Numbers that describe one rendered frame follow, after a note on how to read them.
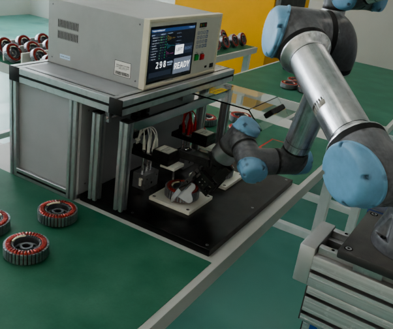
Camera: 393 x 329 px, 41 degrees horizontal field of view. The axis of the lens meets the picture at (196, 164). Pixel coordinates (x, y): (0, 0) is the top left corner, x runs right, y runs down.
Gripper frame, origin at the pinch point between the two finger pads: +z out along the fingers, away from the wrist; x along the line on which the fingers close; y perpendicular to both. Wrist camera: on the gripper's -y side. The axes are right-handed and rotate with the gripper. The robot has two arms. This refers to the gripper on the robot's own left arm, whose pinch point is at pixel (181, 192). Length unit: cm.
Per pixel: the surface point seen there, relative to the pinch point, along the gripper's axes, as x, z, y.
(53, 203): -31.8, 12.9, -20.4
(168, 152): -1.8, -8.3, -11.3
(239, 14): 347, 64, -140
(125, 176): -19.8, -4.1, -11.9
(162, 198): -6.0, 2.4, -2.1
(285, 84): 181, 19, -30
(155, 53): -4.2, -30.8, -32.4
